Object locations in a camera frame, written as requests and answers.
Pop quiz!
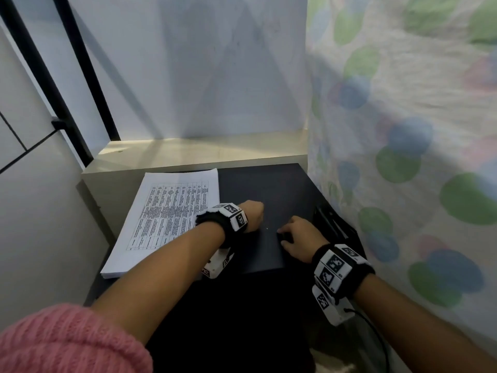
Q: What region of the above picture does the person's left hand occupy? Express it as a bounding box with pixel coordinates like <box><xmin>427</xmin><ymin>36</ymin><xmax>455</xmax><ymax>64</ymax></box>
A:
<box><xmin>237</xmin><ymin>200</ymin><xmax>266</xmax><ymax>234</ymax></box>

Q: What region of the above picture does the person's right hand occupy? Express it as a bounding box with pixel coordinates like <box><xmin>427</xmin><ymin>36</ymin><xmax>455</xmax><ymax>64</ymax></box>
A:
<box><xmin>276</xmin><ymin>215</ymin><xmax>330</xmax><ymax>264</ymax></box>

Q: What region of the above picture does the black stapler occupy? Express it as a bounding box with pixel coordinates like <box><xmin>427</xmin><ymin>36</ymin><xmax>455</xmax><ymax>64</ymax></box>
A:
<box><xmin>312</xmin><ymin>205</ymin><xmax>360</xmax><ymax>249</ymax></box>

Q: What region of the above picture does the stack of printed papers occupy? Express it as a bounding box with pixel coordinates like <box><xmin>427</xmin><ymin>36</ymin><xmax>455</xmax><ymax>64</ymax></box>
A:
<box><xmin>100</xmin><ymin>168</ymin><xmax>221</xmax><ymax>279</ymax></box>

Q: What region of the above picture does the person's left forearm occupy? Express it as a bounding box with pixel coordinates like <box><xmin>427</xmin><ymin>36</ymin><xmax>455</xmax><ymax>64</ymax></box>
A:
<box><xmin>91</xmin><ymin>221</ymin><xmax>226</xmax><ymax>346</ymax></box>

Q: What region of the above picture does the person's right forearm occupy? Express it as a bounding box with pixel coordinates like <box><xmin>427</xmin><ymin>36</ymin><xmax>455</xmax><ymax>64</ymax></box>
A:
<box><xmin>353</xmin><ymin>274</ymin><xmax>497</xmax><ymax>373</ymax></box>

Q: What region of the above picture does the black table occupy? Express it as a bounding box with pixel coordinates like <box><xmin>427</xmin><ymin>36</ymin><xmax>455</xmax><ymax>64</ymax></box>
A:
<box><xmin>83</xmin><ymin>163</ymin><xmax>368</xmax><ymax>373</ymax></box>

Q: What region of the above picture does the white marker cube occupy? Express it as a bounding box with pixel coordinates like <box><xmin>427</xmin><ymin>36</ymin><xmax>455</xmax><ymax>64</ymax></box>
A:
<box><xmin>312</xmin><ymin>283</ymin><xmax>356</xmax><ymax>327</ymax></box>

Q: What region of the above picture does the cream wooden ledge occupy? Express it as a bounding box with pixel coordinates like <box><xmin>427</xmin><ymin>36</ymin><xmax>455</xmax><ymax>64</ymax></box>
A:
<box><xmin>81</xmin><ymin>130</ymin><xmax>310</xmax><ymax>237</ymax></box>

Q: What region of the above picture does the spotted pastel curtain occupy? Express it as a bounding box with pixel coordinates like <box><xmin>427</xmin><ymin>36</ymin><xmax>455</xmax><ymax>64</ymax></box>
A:
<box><xmin>305</xmin><ymin>0</ymin><xmax>497</xmax><ymax>358</ymax></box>

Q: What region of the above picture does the pink knit sleeve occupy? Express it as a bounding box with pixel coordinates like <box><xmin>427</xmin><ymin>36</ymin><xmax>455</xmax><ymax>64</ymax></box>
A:
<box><xmin>0</xmin><ymin>303</ymin><xmax>154</xmax><ymax>373</ymax></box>

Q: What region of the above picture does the black left wrist strap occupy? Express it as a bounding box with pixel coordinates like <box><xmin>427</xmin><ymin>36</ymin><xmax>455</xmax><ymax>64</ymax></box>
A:
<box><xmin>195</xmin><ymin>203</ymin><xmax>249</xmax><ymax>249</ymax></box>

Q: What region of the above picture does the black wrist strap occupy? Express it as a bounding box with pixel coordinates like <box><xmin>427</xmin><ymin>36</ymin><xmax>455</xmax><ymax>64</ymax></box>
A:
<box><xmin>195</xmin><ymin>203</ymin><xmax>249</xmax><ymax>249</ymax></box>
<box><xmin>312</xmin><ymin>243</ymin><xmax>376</xmax><ymax>302</ymax></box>

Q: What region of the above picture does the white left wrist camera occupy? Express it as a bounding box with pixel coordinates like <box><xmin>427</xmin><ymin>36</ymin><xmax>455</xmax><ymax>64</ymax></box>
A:
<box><xmin>201</xmin><ymin>247</ymin><xmax>235</xmax><ymax>279</ymax></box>

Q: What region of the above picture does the black right wrist strap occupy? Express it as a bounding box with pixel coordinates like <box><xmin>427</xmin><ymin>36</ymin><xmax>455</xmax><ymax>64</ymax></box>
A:
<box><xmin>312</xmin><ymin>243</ymin><xmax>376</xmax><ymax>302</ymax></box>

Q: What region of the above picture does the black right camera cable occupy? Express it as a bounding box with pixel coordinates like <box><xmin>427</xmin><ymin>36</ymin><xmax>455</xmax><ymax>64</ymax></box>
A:
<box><xmin>343</xmin><ymin>308</ymin><xmax>390</xmax><ymax>373</ymax></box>

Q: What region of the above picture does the plain black metal post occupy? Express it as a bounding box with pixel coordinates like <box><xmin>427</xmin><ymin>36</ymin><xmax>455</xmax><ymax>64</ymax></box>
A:
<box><xmin>51</xmin><ymin>0</ymin><xmax>121</xmax><ymax>141</ymax></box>

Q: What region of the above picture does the black post with bracket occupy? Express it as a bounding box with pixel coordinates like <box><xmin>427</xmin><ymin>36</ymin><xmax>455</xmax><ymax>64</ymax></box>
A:
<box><xmin>0</xmin><ymin>0</ymin><xmax>94</xmax><ymax>167</ymax></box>

